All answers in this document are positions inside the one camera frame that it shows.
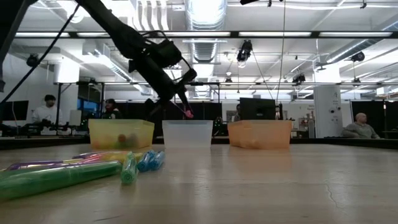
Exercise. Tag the green highlighter marker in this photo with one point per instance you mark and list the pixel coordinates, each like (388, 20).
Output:
(46, 182)
(128, 171)

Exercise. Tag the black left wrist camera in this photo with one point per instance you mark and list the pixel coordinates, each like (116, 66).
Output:
(168, 53)

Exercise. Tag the person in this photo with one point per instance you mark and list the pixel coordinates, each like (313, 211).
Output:
(237, 113)
(360, 130)
(111, 112)
(46, 113)

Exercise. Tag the clear plastic bin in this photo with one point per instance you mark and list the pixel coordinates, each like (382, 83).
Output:
(187, 133)

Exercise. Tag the blue lit screen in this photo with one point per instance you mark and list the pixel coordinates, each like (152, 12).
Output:
(90, 105)

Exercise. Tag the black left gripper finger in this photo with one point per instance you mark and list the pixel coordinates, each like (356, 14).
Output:
(185, 101)
(160, 105)

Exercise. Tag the background black robot rig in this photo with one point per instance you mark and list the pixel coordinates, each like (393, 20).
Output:
(46, 126)

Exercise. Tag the white ceiling box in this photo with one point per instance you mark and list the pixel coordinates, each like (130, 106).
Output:
(66, 73)

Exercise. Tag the red highlighter marker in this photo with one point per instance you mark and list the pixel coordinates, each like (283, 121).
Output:
(189, 114)

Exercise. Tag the black curtain partition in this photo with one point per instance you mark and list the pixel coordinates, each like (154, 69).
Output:
(203, 109)
(391, 112)

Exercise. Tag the slanted silver ceiling duct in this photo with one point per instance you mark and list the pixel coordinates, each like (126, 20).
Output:
(351, 49)

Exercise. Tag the yellow highlighter marker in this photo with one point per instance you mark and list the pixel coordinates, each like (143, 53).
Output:
(113, 156)

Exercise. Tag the background black metal frame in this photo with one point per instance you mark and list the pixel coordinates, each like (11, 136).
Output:
(58, 102)

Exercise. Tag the black monitor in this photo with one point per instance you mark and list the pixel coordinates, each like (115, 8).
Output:
(15, 110)
(258, 109)

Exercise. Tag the black hanging spotlight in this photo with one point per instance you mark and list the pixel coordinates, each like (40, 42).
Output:
(357, 56)
(32, 60)
(245, 49)
(298, 78)

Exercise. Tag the large silver ceiling duct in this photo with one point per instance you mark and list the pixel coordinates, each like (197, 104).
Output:
(205, 46)

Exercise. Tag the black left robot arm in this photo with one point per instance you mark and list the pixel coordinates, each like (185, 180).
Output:
(121, 34)

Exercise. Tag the black crossbar with light strips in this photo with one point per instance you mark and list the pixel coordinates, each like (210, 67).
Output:
(315, 34)

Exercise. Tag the orange plastic bin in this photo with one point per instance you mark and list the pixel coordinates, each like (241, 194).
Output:
(259, 133)

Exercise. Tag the white pillar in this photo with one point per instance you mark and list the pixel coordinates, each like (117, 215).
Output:
(326, 105)

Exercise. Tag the yellow plastic bin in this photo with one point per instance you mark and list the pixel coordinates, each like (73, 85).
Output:
(121, 127)

